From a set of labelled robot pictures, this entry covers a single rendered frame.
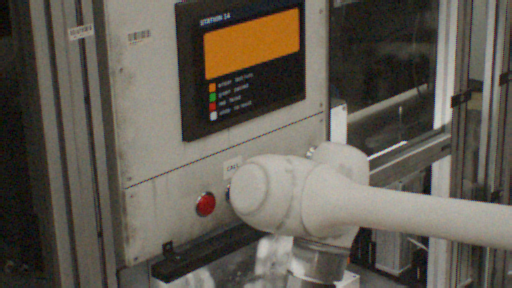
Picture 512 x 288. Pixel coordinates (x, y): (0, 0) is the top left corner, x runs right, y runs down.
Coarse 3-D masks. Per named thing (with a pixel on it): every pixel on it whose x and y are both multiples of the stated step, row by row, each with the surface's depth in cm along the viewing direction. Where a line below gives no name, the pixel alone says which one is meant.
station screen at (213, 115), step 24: (264, 0) 140; (288, 0) 143; (216, 24) 134; (240, 24) 137; (240, 72) 140; (264, 72) 143; (288, 72) 147; (216, 96) 137; (240, 96) 141; (264, 96) 145; (288, 96) 149; (216, 120) 139
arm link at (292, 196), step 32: (256, 160) 132; (288, 160) 134; (256, 192) 129; (288, 192) 130; (320, 192) 131; (352, 192) 130; (384, 192) 130; (256, 224) 132; (288, 224) 132; (320, 224) 132; (352, 224) 131; (384, 224) 129; (416, 224) 129; (448, 224) 128; (480, 224) 129
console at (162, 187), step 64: (128, 0) 125; (192, 0) 132; (256, 0) 140; (320, 0) 152; (128, 64) 128; (192, 64) 134; (320, 64) 156; (128, 128) 130; (192, 128) 137; (256, 128) 149; (320, 128) 160; (128, 192) 133; (192, 192) 142; (128, 256) 136
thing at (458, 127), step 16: (464, 64) 189; (464, 80) 190; (464, 112) 193; (464, 128) 194; (448, 160) 194; (432, 176) 198; (448, 176) 195; (432, 192) 199; (448, 192) 196; (432, 240) 203; (448, 240) 201; (432, 256) 204; (448, 256) 203; (432, 272) 206; (448, 272) 204
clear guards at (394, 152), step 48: (336, 0) 156; (384, 0) 165; (432, 0) 175; (480, 0) 187; (336, 48) 159; (384, 48) 169; (432, 48) 179; (480, 48) 191; (336, 96) 162; (384, 96) 172; (432, 96) 183; (480, 96) 196; (384, 144) 176; (432, 144) 187; (480, 144) 201; (480, 192) 206; (192, 240) 146; (288, 240) 163
